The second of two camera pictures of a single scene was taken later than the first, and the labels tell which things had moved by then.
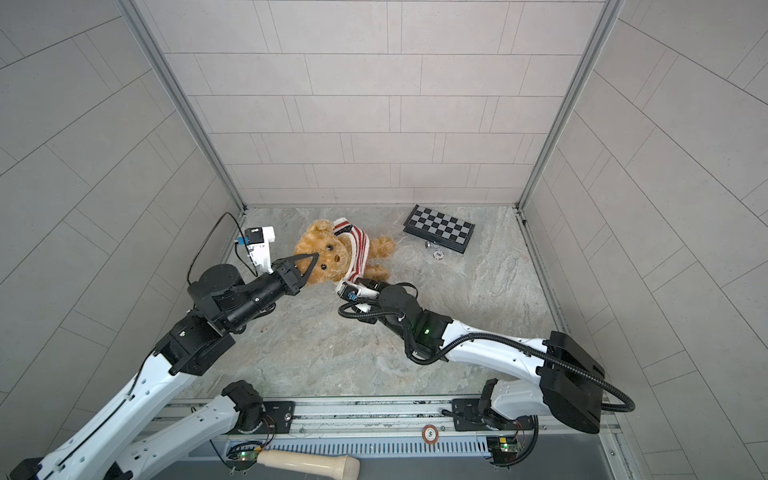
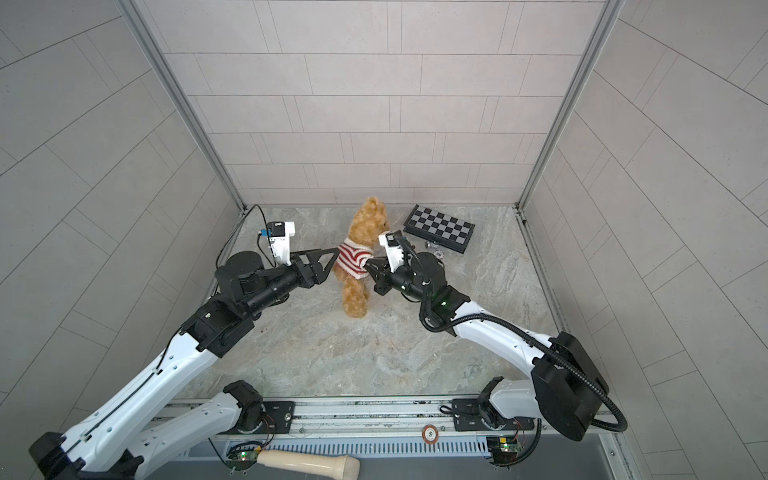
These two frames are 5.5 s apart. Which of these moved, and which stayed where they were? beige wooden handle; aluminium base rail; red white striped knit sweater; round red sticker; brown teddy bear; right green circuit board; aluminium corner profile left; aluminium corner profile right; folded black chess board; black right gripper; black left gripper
Moved: black right gripper; black left gripper; brown teddy bear; red white striped knit sweater
Stayed: aluminium corner profile right; aluminium corner profile left; aluminium base rail; folded black chess board; round red sticker; beige wooden handle; right green circuit board
